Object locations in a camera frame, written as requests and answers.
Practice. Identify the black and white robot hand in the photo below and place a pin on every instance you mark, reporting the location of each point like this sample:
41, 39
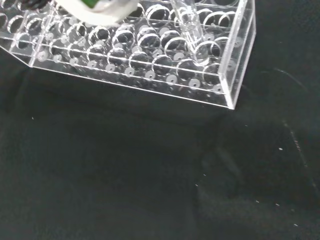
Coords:
105, 12

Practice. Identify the clear acrylic test tube rack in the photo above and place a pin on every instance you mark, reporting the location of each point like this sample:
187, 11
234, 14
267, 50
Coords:
140, 57

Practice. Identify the black bench cloth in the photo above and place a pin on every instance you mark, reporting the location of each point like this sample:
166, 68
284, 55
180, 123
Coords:
125, 175

